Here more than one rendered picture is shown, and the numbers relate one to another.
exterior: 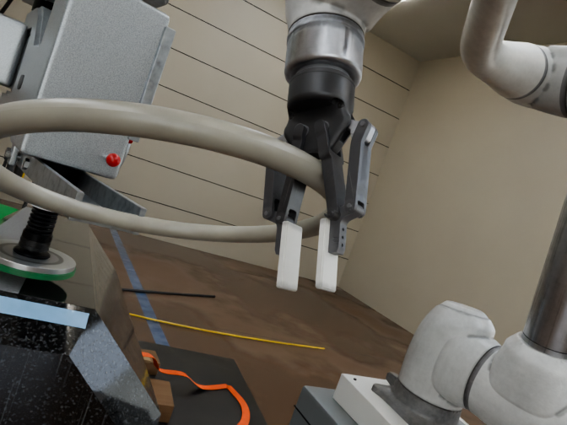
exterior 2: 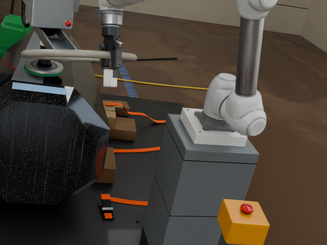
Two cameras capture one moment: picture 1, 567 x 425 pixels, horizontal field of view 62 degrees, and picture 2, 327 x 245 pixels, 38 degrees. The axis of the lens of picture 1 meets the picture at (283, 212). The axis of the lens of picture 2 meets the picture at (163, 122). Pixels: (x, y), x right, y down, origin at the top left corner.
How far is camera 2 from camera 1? 1.49 m
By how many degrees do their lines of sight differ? 24
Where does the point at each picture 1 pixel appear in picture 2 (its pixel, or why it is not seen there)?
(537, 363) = (233, 99)
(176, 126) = (69, 54)
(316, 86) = (105, 32)
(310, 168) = (106, 56)
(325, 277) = (112, 84)
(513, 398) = (229, 113)
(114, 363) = (85, 108)
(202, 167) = not seen: outside the picture
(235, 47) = not seen: outside the picture
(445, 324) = (214, 84)
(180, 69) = not seen: outside the picture
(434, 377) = (210, 107)
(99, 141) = (61, 14)
